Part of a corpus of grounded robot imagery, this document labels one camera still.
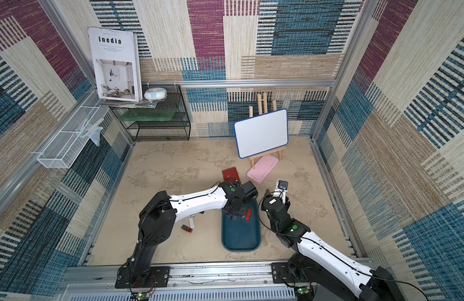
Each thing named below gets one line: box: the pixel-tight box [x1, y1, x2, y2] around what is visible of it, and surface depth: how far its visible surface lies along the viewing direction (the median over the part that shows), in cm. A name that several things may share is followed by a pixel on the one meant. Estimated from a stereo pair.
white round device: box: [143, 87, 168, 100], surface depth 89 cm
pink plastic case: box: [246, 154, 280, 185], surface depth 105 cm
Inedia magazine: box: [87, 26, 143, 103], surface depth 79 cm
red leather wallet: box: [221, 166, 241, 184], surface depth 104 cm
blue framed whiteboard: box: [233, 108, 290, 159], surface depth 96 cm
